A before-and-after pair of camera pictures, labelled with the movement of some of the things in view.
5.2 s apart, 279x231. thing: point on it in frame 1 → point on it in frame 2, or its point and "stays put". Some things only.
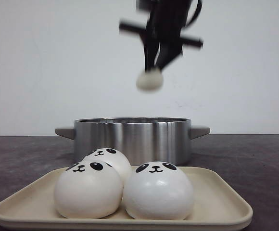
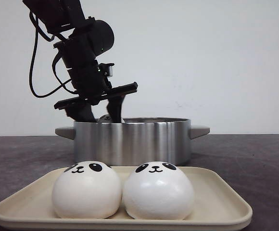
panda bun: [119, 161] → [105, 118]
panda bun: [88, 190] stays put
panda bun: [158, 191] stays put
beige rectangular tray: [217, 204] stays put
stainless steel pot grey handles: [142, 139] stays put
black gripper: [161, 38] → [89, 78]
